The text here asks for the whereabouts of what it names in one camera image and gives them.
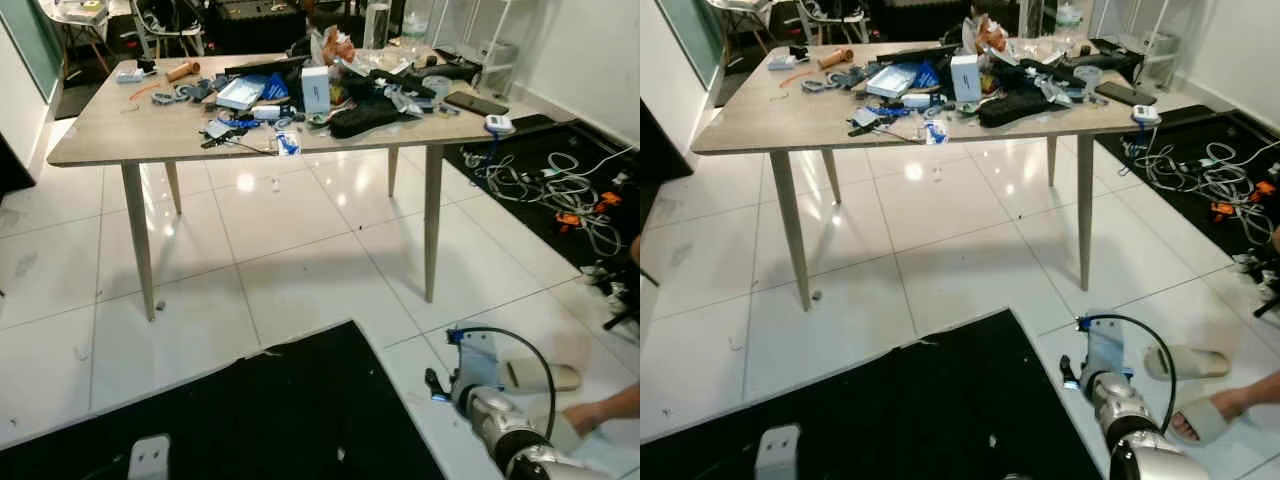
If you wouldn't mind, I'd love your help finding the black smartphone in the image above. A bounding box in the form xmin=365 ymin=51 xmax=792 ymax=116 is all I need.
xmin=444 ymin=91 xmax=510 ymax=118
xmin=1094 ymin=81 xmax=1159 ymax=108

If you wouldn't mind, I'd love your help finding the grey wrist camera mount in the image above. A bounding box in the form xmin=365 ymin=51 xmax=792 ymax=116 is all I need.
xmin=755 ymin=424 xmax=802 ymax=480
xmin=447 ymin=327 xmax=503 ymax=393
xmin=1077 ymin=317 xmax=1126 ymax=379
xmin=127 ymin=434 xmax=172 ymax=480

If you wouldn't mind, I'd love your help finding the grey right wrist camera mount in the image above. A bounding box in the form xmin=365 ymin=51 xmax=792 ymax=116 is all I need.
xmin=447 ymin=327 xmax=503 ymax=393
xmin=1077 ymin=317 xmax=1126 ymax=379

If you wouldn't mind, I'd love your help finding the black fabric pouch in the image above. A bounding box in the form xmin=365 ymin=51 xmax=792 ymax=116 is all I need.
xmin=329 ymin=98 xmax=403 ymax=140
xmin=978 ymin=88 xmax=1053 ymax=129

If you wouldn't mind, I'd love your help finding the white chair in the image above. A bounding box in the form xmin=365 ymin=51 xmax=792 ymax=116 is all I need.
xmin=38 ymin=0 xmax=136 ymax=76
xmin=705 ymin=0 xmax=791 ymax=56

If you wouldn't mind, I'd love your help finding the large black floor mat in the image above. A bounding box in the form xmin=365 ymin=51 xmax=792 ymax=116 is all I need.
xmin=640 ymin=308 xmax=1104 ymax=480
xmin=0 ymin=319 xmax=447 ymax=480

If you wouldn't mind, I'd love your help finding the person's bare foot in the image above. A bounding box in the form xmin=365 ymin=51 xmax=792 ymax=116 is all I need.
xmin=1172 ymin=385 xmax=1280 ymax=441
xmin=562 ymin=384 xmax=641 ymax=437

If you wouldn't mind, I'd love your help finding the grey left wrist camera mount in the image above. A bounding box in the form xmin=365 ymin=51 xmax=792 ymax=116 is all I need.
xmin=755 ymin=424 xmax=802 ymax=480
xmin=127 ymin=434 xmax=172 ymax=480

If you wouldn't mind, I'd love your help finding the light wooden table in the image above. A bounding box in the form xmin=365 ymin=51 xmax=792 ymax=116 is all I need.
xmin=690 ymin=42 xmax=1166 ymax=312
xmin=47 ymin=52 xmax=578 ymax=322

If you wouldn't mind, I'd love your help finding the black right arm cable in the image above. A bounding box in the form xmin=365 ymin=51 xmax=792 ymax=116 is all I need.
xmin=450 ymin=326 xmax=557 ymax=441
xmin=1078 ymin=313 xmax=1179 ymax=433

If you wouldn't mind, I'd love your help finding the black chair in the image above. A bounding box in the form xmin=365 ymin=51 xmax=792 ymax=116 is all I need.
xmin=795 ymin=0 xmax=871 ymax=46
xmin=130 ymin=0 xmax=208 ymax=58

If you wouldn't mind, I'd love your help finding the upright white box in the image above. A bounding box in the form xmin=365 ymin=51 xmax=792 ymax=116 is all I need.
xmin=950 ymin=54 xmax=983 ymax=104
xmin=301 ymin=66 xmax=333 ymax=115

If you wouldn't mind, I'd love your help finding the empty beige slipper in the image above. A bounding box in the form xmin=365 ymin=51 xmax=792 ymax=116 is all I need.
xmin=500 ymin=360 xmax=583 ymax=394
xmin=1143 ymin=345 xmax=1231 ymax=382

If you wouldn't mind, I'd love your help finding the black floor device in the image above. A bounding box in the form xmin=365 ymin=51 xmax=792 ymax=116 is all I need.
xmin=1232 ymin=248 xmax=1280 ymax=321
xmin=580 ymin=258 xmax=641 ymax=333

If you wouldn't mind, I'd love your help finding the orange snack bag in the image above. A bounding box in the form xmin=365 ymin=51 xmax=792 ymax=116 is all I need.
xmin=962 ymin=15 xmax=1009 ymax=56
xmin=310 ymin=25 xmax=359 ymax=69

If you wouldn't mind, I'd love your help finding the grey cable tangle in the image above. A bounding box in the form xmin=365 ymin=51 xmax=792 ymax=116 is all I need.
xmin=1125 ymin=130 xmax=1280 ymax=246
xmin=470 ymin=145 xmax=636 ymax=256

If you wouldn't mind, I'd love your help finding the flat blue white box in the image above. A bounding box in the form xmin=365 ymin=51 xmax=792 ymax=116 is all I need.
xmin=215 ymin=74 xmax=271 ymax=112
xmin=866 ymin=62 xmax=921 ymax=100

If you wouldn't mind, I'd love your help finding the large black case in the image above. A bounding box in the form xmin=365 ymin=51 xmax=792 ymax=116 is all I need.
xmin=870 ymin=0 xmax=966 ymax=46
xmin=205 ymin=0 xmax=309 ymax=56

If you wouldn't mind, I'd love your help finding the white metal rack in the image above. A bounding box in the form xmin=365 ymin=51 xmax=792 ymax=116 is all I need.
xmin=452 ymin=0 xmax=523 ymax=98
xmin=1095 ymin=0 xmax=1181 ymax=89

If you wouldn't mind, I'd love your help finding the worn beige slipper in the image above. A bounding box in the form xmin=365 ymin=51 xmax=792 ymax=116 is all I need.
xmin=1168 ymin=397 xmax=1241 ymax=447
xmin=528 ymin=398 xmax=601 ymax=456

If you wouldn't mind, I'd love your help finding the black mat under cables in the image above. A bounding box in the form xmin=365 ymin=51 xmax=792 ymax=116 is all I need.
xmin=443 ymin=113 xmax=641 ymax=273
xmin=1095 ymin=104 xmax=1280 ymax=261

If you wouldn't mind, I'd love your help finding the dark low furniture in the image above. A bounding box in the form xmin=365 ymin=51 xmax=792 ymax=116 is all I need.
xmin=640 ymin=98 xmax=691 ymax=186
xmin=0 ymin=133 xmax=38 ymax=198

